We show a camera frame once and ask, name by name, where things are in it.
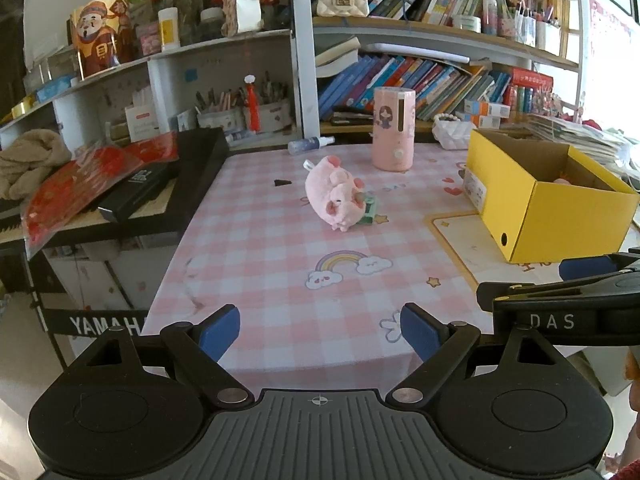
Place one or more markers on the white round jar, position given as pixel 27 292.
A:
pixel 466 23

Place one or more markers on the pink item inside box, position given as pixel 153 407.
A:
pixel 562 180

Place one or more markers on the white bottle yellow label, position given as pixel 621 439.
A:
pixel 169 30

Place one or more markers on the white pen cups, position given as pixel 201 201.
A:
pixel 542 35

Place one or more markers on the long black box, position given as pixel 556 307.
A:
pixel 132 192

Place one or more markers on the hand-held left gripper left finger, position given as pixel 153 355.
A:
pixel 220 332

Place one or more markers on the row of blue books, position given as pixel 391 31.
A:
pixel 425 85

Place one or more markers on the small clear spray bottle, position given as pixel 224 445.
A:
pixel 307 145

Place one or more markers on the white pen holder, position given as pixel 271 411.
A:
pixel 275 117

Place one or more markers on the white quilted bag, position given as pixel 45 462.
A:
pixel 452 132

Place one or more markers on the person's right hand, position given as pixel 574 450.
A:
pixel 634 372

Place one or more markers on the white cabinet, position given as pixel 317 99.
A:
pixel 90 272

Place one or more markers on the white box red label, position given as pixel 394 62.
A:
pixel 141 122

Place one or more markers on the row of colourful bottles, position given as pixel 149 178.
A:
pixel 525 100

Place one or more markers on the red bottle white cap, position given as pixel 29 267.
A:
pixel 252 110

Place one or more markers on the white floral pen box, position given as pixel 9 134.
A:
pixel 220 119

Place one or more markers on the blue packet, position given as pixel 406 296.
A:
pixel 56 88

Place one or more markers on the pink plush pig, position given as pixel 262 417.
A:
pixel 330 195

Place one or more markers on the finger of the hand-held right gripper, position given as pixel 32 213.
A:
pixel 505 292
pixel 585 267

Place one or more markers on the stack of flat books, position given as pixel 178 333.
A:
pixel 337 55

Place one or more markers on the yellow cardboard box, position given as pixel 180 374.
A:
pixel 565 225

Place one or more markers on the gold foil item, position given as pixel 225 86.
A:
pixel 22 109

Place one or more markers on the red plastic bag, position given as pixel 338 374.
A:
pixel 75 180

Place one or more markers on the small green item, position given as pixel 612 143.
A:
pixel 371 210

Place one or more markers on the beige towel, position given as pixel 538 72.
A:
pixel 35 155

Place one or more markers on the black keyboard stand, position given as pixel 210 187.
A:
pixel 100 324

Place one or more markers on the orange white medicine box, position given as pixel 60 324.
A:
pixel 485 108
pixel 487 122

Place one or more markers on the fortune god paper figure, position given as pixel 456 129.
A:
pixel 97 40

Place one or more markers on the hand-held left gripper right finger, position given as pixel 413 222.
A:
pixel 417 330

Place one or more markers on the white paper carton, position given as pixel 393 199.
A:
pixel 245 5

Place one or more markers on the beige desk mat yellow border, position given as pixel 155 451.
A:
pixel 460 245

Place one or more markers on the pink cylindrical humidifier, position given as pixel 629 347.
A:
pixel 392 135

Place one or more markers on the tall pastel bottle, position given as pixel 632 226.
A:
pixel 489 10

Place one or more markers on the white bookshelf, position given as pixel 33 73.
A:
pixel 302 60

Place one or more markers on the dark jar white lid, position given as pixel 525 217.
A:
pixel 211 22

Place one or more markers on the flat red box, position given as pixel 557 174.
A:
pixel 532 77

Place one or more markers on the pink checked tablecloth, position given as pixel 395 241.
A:
pixel 250 260

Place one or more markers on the pink patterned box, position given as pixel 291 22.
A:
pixel 150 40

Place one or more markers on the stack of papers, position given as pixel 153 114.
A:
pixel 590 140

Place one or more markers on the black digital piano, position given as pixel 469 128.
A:
pixel 200 160

